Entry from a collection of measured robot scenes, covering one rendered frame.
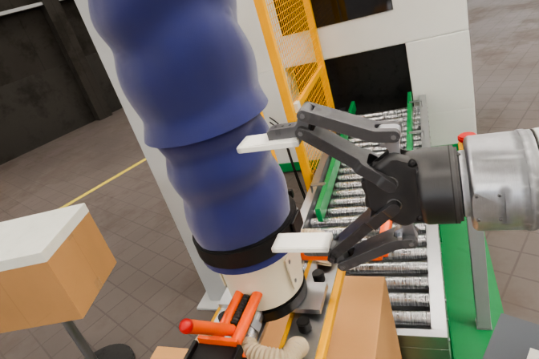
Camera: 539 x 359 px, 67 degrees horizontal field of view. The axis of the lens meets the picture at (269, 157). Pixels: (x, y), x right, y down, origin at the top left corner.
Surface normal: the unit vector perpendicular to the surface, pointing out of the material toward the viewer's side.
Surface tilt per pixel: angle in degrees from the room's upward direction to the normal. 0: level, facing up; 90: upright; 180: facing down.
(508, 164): 42
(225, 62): 99
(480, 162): 35
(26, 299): 90
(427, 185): 59
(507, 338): 0
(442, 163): 30
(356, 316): 0
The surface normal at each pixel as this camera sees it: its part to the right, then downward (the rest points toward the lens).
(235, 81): 0.77, 0.22
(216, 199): 0.14, 0.65
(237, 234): 0.06, 0.43
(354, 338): -0.27, -0.87
